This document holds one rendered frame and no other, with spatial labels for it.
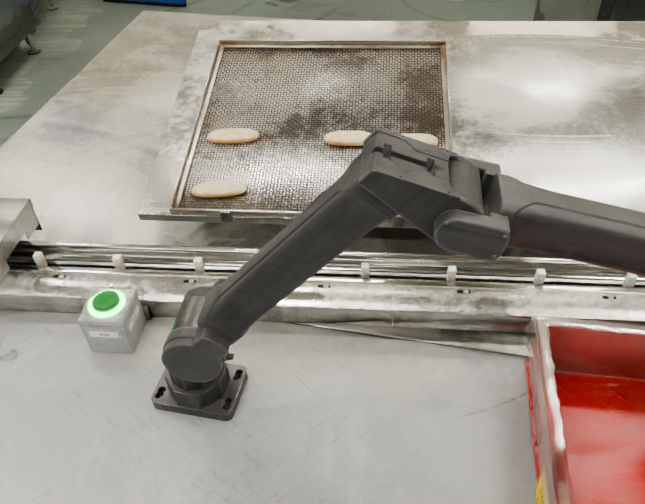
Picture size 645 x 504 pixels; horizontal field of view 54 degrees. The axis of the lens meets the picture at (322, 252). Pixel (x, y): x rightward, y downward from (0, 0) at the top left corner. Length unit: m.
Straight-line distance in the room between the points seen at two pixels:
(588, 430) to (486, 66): 0.79
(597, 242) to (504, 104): 0.70
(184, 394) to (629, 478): 0.59
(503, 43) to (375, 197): 0.94
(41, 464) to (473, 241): 0.64
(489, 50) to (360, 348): 0.76
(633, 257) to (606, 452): 0.33
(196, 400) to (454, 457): 0.35
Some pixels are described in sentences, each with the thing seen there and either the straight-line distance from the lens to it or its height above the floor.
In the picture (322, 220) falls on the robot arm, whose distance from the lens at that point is 0.64.
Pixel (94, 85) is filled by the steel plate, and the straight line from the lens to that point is 1.77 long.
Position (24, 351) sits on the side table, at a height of 0.82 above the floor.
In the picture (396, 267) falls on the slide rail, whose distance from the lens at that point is 1.06.
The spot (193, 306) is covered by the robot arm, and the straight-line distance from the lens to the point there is 0.83.
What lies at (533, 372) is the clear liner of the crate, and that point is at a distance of 0.89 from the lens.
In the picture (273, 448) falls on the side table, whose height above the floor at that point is 0.82.
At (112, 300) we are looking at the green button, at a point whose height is 0.91.
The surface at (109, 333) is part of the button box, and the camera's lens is 1.00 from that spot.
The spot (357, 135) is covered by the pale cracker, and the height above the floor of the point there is 0.93.
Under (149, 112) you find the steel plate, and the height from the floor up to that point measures 0.82.
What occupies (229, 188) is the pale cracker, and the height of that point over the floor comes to 0.91.
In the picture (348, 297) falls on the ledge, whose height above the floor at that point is 0.86.
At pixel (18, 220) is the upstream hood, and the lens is 1.20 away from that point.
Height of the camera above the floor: 1.59
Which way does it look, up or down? 43 degrees down
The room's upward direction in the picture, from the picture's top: 3 degrees counter-clockwise
